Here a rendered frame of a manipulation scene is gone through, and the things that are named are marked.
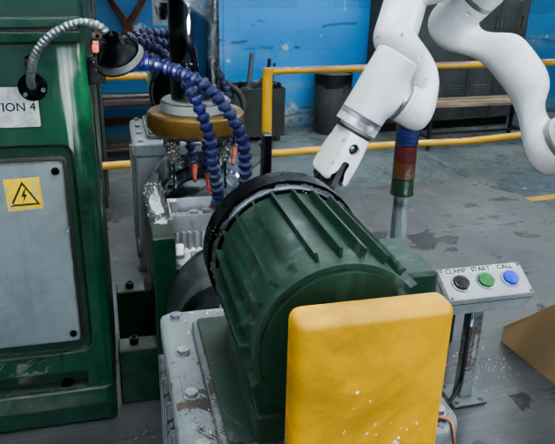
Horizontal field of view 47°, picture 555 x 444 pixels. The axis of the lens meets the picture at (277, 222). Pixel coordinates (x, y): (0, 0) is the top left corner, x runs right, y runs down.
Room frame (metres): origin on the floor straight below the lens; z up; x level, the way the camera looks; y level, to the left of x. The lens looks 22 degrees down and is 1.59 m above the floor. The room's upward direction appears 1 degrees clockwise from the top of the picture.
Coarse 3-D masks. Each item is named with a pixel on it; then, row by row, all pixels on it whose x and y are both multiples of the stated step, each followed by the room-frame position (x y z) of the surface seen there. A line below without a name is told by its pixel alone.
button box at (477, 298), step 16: (448, 272) 1.05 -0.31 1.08; (464, 272) 1.05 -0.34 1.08; (480, 272) 1.05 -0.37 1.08; (496, 272) 1.06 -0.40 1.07; (448, 288) 1.02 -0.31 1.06; (480, 288) 1.02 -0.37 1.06; (496, 288) 1.03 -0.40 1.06; (512, 288) 1.03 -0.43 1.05; (528, 288) 1.04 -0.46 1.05; (464, 304) 1.00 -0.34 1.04; (480, 304) 1.02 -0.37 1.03; (496, 304) 1.03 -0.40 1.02; (512, 304) 1.04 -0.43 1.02
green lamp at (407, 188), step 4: (392, 180) 1.61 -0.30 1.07; (396, 180) 1.60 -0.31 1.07; (400, 180) 1.59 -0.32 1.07; (412, 180) 1.60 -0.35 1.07; (392, 184) 1.61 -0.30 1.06; (396, 184) 1.60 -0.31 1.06; (400, 184) 1.59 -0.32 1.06; (404, 184) 1.59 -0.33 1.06; (408, 184) 1.59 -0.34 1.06; (412, 184) 1.60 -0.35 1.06; (392, 188) 1.61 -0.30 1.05; (396, 188) 1.60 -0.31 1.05; (400, 188) 1.59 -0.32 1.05; (404, 188) 1.59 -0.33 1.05; (408, 188) 1.59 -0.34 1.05; (412, 188) 1.60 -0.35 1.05; (392, 192) 1.61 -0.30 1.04; (396, 192) 1.60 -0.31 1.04; (400, 192) 1.59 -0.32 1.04; (404, 192) 1.59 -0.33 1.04; (408, 192) 1.59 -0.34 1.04; (412, 192) 1.61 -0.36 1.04
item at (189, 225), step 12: (168, 204) 1.18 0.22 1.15; (180, 204) 1.22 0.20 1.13; (192, 204) 1.23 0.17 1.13; (204, 204) 1.23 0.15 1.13; (180, 216) 1.12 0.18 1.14; (192, 216) 1.13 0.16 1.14; (204, 216) 1.14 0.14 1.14; (180, 228) 1.12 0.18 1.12; (192, 228) 1.13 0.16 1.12; (204, 228) 1.14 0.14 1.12; (180, 240) 1.12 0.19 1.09; (192, 240) 1.13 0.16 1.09
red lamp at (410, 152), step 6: (396, 144) 1.61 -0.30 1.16; (396, 150) 1.61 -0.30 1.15; (402, 150) 1.59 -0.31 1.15; (408, 150) 1.59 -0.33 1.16; (414, 150) 1.60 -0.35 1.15; (396, 156) 1.60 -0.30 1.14; (402, 156) 1.59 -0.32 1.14; (408, 156) 1.59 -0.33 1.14; (414, 156) 1.60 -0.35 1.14; (402, 162) 1.59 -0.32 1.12; (408, 162) 1.59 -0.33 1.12; (414, 162) 1.60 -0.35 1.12
